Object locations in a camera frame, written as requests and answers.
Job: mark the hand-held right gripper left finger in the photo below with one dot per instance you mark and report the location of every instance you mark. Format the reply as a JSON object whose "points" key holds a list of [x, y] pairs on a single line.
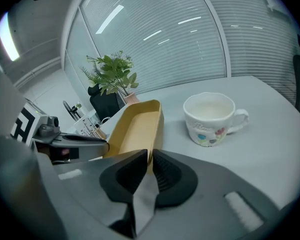
{"points": [[90, 184]]}

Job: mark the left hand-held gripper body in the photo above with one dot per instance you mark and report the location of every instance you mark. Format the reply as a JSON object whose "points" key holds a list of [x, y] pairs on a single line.
{"points": [[40, 124]]}

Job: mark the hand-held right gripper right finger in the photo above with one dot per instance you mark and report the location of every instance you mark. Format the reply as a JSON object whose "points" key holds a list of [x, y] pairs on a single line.
{"points": [[202, 199]]}

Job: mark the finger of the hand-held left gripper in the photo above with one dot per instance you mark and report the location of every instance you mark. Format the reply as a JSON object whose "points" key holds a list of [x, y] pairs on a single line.
{"points": [[90, 149]]}

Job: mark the yellow tray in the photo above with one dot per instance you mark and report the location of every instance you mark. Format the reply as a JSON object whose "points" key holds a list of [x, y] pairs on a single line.
{"points": [[140, 129]]}

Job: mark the wooden card holder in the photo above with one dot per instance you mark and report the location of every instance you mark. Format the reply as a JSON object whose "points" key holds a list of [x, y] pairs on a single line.
{"points": [[90, 129]]}

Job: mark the black standing fan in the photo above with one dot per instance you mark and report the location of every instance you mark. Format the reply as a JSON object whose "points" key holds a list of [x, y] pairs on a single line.
{"points": [[70, 109]]}

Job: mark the round table with pale cloth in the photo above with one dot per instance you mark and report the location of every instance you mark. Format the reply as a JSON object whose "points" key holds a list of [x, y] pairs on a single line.
{"points": [[91, 113]]}

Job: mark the small white vase with plant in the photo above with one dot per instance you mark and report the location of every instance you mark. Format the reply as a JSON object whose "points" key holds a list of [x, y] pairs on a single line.
{"points": [[78, 106]]}

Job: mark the pink vase with flowers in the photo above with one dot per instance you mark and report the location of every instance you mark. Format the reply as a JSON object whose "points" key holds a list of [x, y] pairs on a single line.
{"points": [[115, 74]]}

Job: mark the white floral mug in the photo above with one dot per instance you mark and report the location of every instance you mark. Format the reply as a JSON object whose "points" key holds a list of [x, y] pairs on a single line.
{"points": [[207, 119]]}

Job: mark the ceiling tube light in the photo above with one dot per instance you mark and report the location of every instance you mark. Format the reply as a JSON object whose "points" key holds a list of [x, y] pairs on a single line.
{"points": [[8, 39]]}

